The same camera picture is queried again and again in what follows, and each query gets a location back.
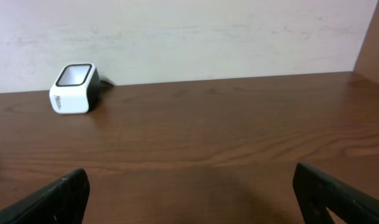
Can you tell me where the white barcode scanner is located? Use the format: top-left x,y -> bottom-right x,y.
49,63 -> 115,114

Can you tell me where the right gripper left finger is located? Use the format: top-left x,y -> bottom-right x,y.
0,169 -> 90,224

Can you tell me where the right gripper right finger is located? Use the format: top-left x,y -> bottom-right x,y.
292,163 -> 379,223

